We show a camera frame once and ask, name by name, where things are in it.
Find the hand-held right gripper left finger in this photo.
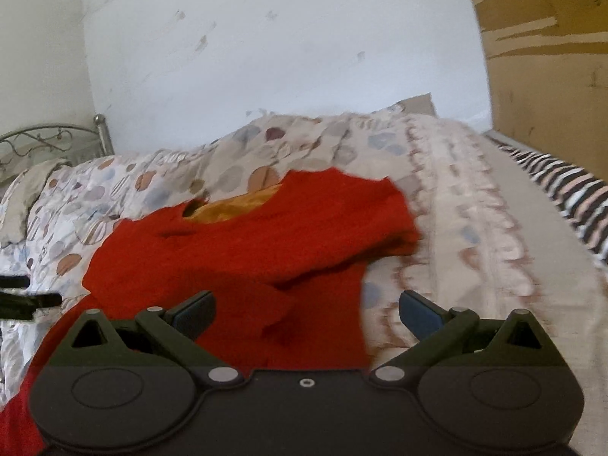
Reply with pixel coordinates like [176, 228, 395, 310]
[69, 290, 241, 387]

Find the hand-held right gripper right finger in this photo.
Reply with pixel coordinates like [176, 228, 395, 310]
[369, 290, 565, 385]

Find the red shirt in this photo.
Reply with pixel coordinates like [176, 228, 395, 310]
[0, 168, 420, 456]

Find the grey pillow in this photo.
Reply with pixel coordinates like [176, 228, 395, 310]
[0, 158, 73, 249]

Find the metal bed headboard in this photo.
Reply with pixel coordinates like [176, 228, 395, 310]
[0, 114, 116, 177]

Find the circle patterned duvet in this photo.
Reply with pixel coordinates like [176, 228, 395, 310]
[0, 103, 556, 419]

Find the beige bed sheet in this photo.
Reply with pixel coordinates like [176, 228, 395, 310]
[475, 128, 608, 456]

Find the black white striped cloth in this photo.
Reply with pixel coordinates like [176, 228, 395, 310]
[484, 134, 608, 265]

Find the wooden wardrobe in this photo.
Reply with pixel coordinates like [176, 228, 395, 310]
[462, 0, 608, 173]

